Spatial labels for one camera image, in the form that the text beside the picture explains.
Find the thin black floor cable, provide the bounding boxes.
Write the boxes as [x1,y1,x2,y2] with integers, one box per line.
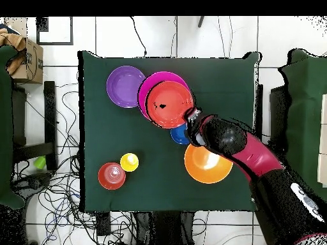
[130,16,148,57]

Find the dark green tablecloth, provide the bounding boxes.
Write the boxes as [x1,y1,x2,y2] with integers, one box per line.
[77,50,262,212]

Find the small blue bowl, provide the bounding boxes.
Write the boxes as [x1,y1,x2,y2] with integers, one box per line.
[170,123,191,145]

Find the large red shallow bowl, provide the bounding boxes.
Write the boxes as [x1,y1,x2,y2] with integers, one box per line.
[145,80,195,130]

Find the black metal stand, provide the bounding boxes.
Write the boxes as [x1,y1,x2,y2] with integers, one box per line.
[12,80,57,172]

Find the tangle of floor cables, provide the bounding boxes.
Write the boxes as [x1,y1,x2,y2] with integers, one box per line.
[12,84,133,245]

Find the small red bowl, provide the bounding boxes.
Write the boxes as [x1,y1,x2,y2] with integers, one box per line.
[97,162,126,191]

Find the yellow cup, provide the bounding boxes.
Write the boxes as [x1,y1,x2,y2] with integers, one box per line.
[119,152,140,172]

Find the large pink bowl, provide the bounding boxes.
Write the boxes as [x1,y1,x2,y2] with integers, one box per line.
[137,71,190,121]

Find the cardboard box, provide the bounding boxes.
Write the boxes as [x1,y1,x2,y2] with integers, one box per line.
[6,27,44,85]

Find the small green floor cup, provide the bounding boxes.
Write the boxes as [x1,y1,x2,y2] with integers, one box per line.
[33,156,47,170]

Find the green cloth side table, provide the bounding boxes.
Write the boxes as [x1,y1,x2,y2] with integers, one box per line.
[0,45,26,210]
[278,48,327,202]

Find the large orange bowl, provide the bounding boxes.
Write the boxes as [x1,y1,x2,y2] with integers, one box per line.
[184,143,234,184]

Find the black square floor frame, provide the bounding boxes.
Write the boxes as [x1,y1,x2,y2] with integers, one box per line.
[35,16,74,46]

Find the black floor base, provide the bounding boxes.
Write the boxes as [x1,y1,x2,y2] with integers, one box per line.
[11,172,52,195]

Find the large purple shallow bowl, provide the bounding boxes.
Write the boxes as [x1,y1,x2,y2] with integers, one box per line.
[106,65,147,109]

